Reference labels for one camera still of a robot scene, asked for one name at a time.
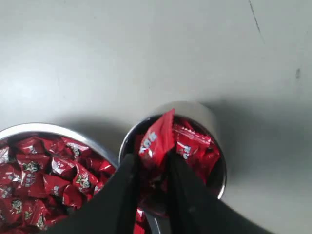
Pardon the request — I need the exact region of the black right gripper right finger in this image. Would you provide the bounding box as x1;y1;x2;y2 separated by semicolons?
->
167;152;268;234

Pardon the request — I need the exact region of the steel bowl of candies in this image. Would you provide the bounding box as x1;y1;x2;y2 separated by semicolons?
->
0;123;117;234

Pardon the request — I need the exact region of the red candy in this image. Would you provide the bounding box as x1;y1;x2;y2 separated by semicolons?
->
173;124;212;160
138;109;175;169

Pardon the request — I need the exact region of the stainless steel cup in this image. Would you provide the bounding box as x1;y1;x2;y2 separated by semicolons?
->
118;101;227;234

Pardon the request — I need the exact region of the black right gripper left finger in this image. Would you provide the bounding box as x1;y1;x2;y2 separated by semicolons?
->
46;154;140;234

